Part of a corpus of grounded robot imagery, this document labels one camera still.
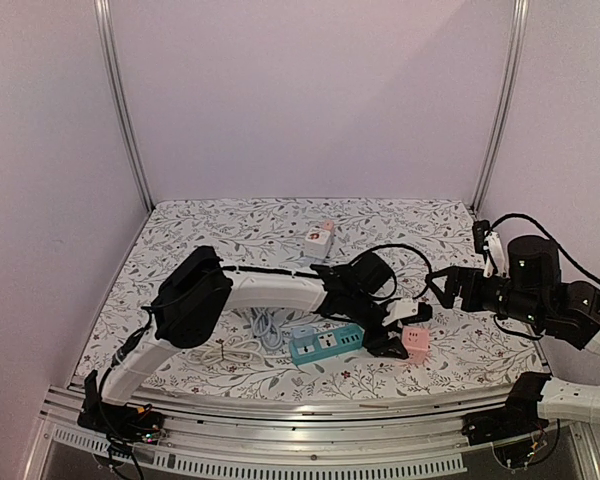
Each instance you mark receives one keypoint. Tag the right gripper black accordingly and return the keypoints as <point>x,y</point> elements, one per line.
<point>461,284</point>

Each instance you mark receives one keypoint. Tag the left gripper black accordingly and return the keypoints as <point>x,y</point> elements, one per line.
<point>377,344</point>

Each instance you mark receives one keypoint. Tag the pink cube socket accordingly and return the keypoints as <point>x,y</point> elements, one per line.
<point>416,342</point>

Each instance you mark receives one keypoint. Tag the teal power strip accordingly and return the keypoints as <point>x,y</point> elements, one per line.
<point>327,344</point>

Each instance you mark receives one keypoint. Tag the white cube socket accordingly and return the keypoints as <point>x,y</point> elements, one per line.
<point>317,243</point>

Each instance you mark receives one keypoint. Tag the small blue charger plug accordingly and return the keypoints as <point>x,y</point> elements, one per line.
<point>303,335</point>

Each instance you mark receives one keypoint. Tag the light blue power strip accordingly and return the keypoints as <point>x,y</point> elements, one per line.
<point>319,261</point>

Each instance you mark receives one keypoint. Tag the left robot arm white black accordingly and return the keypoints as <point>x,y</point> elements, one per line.
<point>190,303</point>

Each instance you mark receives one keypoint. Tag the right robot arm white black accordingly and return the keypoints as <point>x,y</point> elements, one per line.
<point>530,291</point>

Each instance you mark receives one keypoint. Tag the floral patterned table mat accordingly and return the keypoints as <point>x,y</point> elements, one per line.
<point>468,351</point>

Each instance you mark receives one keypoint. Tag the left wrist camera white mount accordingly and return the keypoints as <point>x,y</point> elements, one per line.
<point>407,311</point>

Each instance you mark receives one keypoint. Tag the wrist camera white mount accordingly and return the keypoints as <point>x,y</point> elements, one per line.
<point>407,311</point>
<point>487,242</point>

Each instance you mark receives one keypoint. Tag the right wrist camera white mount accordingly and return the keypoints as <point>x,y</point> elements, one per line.
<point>487,242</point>

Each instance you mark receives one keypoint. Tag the front aluminium rail base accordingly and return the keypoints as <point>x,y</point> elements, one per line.
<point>207,437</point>

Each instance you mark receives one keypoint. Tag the right aluminium frame post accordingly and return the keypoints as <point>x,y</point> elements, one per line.
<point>514,50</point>

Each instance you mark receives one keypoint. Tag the aluminium frame post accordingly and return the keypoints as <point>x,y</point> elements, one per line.
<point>104,21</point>
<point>514,50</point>

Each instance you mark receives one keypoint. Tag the left aluminium frame post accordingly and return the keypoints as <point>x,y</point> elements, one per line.
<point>104,21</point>

